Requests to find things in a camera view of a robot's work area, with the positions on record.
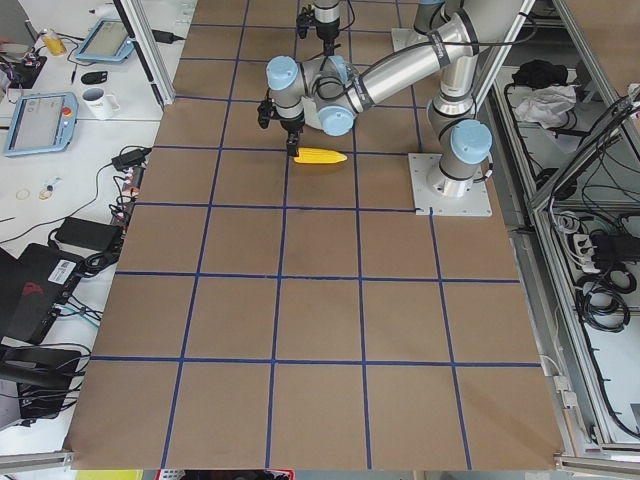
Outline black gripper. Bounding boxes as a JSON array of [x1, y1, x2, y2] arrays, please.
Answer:
[[279, 115, 305, 156], [315, 21, 340, 55]]

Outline yellow corn cob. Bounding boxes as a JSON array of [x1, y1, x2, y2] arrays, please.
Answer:
[[293, 147, 347, 165]]

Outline black power adapter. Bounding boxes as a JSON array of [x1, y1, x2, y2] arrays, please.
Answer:
[[111, 147, 151, 171]]

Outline white mug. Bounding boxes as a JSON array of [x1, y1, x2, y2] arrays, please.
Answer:
[[82, 87, 120, 120]]

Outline black computer mouse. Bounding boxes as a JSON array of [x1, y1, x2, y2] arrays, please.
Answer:
[[81, 71, 108, 85]]

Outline far blue teach pendant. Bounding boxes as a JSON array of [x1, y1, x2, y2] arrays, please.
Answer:
[[75, 18, 134, 63]]

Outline blue teach pendant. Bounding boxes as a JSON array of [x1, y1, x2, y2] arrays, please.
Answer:
[[75, 18, 134, 63], [4, 92, 78, 157]]

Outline black cloth bundle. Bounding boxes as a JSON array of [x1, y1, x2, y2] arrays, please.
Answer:
[[512, 59, 568, 89]]

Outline white crumpled cloth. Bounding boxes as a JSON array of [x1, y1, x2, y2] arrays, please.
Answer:
[[514, 85, 577, 129]]

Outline black power brick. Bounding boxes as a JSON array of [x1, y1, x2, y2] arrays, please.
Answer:
[[54, 217, 122, 252]]

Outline yellow bottle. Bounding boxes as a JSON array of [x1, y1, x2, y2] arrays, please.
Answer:
[[40, 28, 67, 56]]

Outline near blue teach pendant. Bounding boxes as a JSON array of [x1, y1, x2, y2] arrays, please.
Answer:
[[4, 92, 78, 157]]

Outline black laptop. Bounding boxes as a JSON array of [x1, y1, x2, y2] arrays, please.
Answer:
[[1, 243, 83, 344]]

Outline white power strip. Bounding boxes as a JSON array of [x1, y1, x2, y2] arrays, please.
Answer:
[[571, 233, 600, 274]]

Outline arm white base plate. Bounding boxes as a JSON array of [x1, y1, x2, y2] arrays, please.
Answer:
[[408, 153, 492, 217], [391, 28, 427, 52]]

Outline aluminium frame post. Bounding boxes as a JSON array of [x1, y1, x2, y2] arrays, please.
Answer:
[[113, 0, 175, 109]]

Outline coiled black cables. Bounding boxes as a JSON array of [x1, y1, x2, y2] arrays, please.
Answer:
[[573, 269, 632, 332]]

